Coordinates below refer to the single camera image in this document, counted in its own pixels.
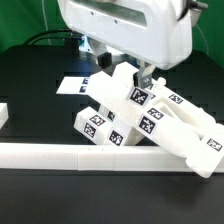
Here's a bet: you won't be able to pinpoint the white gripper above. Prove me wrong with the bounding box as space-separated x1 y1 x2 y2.
57 0 192 88

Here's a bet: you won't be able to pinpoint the white chair back frame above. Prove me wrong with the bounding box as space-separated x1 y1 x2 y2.
87 62 224 178

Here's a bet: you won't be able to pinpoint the white chair seat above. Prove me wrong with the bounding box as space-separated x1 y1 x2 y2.
73 104 118 146

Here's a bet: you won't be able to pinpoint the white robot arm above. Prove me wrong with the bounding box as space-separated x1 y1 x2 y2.
57 0 208 88

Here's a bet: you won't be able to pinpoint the white marker sheet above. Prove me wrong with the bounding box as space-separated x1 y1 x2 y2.
57 76 89 95

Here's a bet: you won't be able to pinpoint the white U-shaped fence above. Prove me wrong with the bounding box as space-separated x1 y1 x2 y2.
0 143 190 172

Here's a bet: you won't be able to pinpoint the white block at left edge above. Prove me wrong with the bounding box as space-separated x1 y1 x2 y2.
0 103 8 129

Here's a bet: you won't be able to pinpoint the black cables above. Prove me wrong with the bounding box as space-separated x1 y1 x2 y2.
23 29 84 46

